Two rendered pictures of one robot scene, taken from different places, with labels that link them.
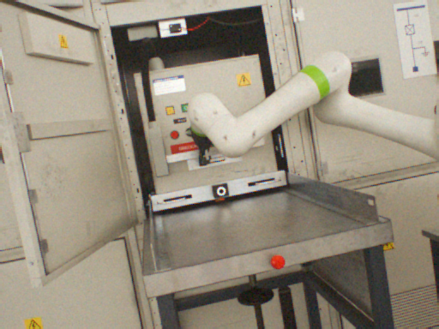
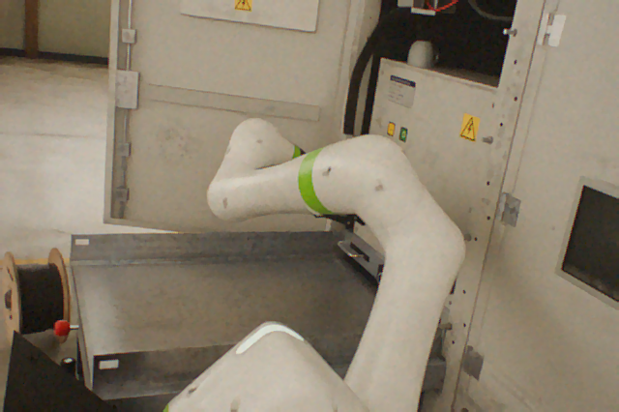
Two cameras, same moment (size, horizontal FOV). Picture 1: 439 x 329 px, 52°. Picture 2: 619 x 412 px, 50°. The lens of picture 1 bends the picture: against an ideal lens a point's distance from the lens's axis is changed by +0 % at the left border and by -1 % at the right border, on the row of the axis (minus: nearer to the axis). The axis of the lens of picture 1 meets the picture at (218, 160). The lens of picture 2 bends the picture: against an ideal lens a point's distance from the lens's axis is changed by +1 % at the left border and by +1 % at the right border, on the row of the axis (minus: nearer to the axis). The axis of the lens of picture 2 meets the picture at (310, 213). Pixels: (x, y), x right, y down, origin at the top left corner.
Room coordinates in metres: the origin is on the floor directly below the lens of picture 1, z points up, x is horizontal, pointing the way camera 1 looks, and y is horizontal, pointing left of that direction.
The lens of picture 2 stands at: (1.12, -1.37, 1.50)
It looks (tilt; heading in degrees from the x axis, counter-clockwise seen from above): 17 degrees down; 74
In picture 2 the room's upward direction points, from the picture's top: 8 degrees clockwise
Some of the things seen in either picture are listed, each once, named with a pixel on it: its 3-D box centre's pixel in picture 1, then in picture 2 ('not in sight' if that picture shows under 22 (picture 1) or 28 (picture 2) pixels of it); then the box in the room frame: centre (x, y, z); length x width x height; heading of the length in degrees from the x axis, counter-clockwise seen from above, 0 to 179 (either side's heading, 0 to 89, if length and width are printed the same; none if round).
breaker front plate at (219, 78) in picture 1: (208, 126); (411, 178); (1.76, 0.02, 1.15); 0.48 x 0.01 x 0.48; 98
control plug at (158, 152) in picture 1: (158, 152); not in sight; (1.66, 0.21, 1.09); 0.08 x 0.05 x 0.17; 8
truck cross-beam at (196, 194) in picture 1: (219, 189); (398, 278); (1.77, 0.02, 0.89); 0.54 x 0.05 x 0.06; 98
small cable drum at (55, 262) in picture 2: not in sight; (35, 297); (0.79, 1.31, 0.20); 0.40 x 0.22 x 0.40; 108
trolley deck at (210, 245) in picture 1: (243, 228); (240, 315); (1.38, -0.04, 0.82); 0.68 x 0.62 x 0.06; 8
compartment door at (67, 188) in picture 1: (69, 131); (229, 104); (1.38, 0.43, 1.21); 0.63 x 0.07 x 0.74; 167
